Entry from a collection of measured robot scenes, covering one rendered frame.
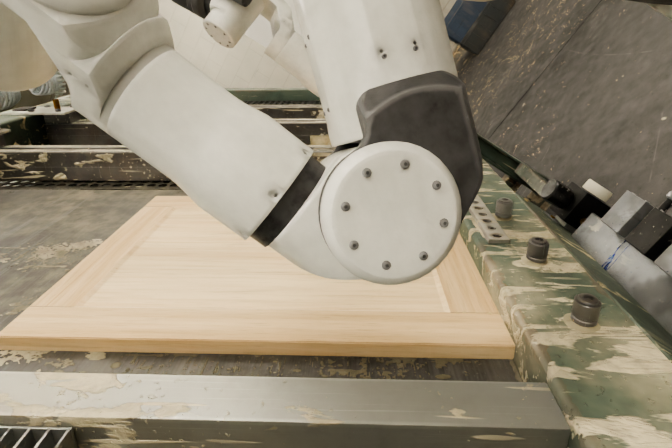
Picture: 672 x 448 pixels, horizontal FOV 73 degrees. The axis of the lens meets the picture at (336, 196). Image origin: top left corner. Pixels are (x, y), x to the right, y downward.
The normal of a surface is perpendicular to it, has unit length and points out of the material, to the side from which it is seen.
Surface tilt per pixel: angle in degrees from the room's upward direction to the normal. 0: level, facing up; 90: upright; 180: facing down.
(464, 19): 90
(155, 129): 88
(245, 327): 58
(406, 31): 90
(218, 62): 90
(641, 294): 0
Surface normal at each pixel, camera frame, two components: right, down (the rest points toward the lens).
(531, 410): -0.01, -0.93
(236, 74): -0.10, 0.44
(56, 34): -0.40, 0.67
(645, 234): -0.85, -0.50
